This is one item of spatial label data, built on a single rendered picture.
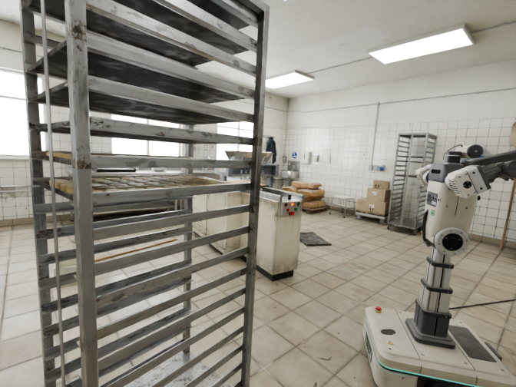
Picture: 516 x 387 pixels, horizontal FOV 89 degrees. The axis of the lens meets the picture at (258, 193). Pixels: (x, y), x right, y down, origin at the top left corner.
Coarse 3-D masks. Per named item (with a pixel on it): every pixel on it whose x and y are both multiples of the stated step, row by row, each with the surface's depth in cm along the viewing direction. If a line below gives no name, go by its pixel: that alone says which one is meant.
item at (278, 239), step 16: (272, 208) 262; (272, 224) 263; (288, 224) 268; (240, 240) 319; (272, 240) 264; (288, 240) 271; (256, 256) 289; (272, 256) 265; (288, 256) 274; (272, 272) 266; (288, 272) 282
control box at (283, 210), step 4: (296, 200) 269; (284, 204) 257; (288, 204) 260; (296, 204) 266; (300, 204) 269; (280, 208) 259; (284, 208) 258; (292, 208) 263; (300, 208) 270; (280, 212) 259; (284, 212) 259; (288, 212) 261; (292, 212) 264; (296, 212) 268
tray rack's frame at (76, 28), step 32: (64, 0) 55; (256, 0) 93; (32, 32) 83; (32, 160) 87; (32, 192) 88; (96, 320) 65; (96, 352) 66; (64, 384) 82; (96, 384) 67; (224, 384) 129
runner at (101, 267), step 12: (240, 228) 106; (192, 240) 88; (204, 240) 92; (216, 240) 97; (144, 252) 76; (156, 252) 79; (168, 252) 82; (96, 264) 66; (108, 264) 69; (120, 264) 71; (132, 264) 73
